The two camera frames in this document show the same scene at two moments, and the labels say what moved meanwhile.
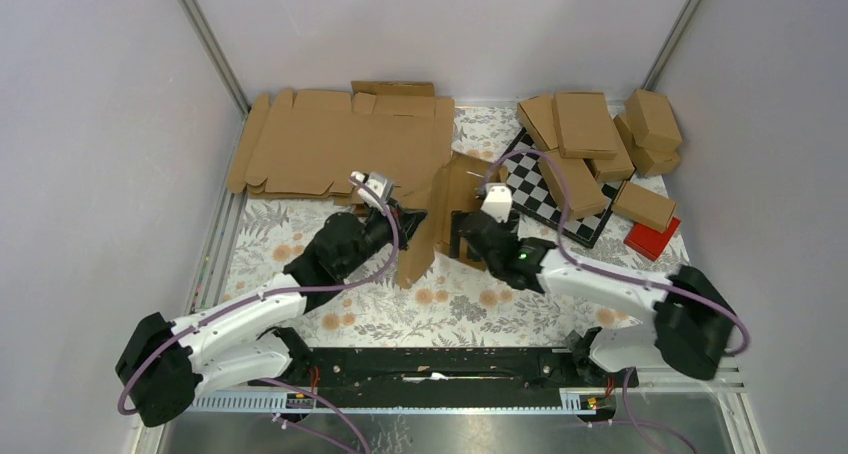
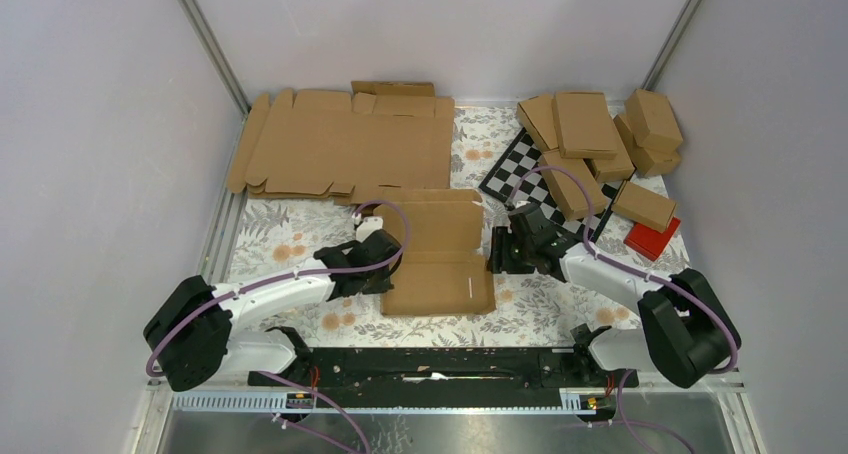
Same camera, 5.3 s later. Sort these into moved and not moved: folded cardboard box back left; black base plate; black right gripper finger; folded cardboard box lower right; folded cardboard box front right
Moved: black right gripper finger
Not moved: folded cardboard box front right; folded cardboard box back left; folded cardboard box lower right; black base plate
